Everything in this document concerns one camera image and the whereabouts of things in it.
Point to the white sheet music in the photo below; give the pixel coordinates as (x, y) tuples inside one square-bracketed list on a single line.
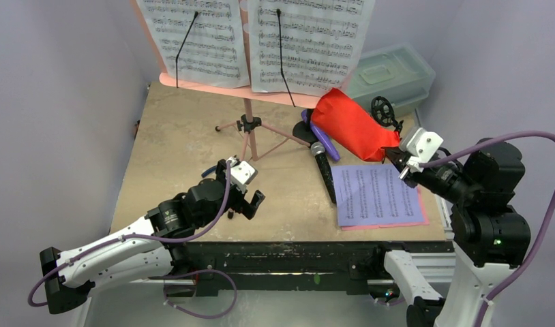
[(199, 41), (306, 47)]

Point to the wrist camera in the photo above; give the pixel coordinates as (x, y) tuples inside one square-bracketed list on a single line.
[(421, 145), (241, 174)]

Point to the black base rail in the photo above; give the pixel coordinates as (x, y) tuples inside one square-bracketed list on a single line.
[(355, 268)]

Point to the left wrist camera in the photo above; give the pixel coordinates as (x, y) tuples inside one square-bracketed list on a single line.
[(241, 174)]

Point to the pink sheet music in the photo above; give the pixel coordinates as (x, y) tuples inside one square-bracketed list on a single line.
[(394, 225)]

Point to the black round-base mic stand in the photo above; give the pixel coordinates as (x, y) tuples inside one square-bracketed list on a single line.
[(302, 129)]

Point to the silver condenser microphone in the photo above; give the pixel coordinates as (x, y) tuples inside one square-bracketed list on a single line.
[(318, 151)]

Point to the left white sheet music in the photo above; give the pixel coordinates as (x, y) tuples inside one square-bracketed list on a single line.
[(199, 41)]

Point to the translucent plastic storage box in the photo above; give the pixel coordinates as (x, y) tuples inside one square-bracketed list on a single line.
[(398, 73)]

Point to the purple microphone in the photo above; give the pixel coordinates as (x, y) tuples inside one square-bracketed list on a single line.
[(320, 135)]

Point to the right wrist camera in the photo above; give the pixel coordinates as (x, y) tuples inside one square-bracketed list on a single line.
[(421, 145)]

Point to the blue sheet music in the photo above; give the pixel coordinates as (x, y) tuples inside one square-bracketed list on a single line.
[(373, 194)]

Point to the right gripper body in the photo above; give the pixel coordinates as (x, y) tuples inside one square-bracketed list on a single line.
[(402, 160)]

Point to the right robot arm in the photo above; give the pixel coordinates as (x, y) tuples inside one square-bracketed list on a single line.
[(490, 238)]

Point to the red sheet music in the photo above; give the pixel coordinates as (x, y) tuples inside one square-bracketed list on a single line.
[(345, 121)]

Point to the right white sheet music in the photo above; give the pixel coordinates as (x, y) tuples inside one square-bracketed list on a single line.
[(306, 47)]

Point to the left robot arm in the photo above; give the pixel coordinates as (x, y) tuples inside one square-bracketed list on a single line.
[(148, 247)]

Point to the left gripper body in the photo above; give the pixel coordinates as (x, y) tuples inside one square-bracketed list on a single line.
[(236, 200)]

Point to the blue-handled pliers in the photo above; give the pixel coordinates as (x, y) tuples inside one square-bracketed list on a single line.
[(208, 171)]

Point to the black tripod mic stand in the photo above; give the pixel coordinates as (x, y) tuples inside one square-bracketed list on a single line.
[(382, 111)]

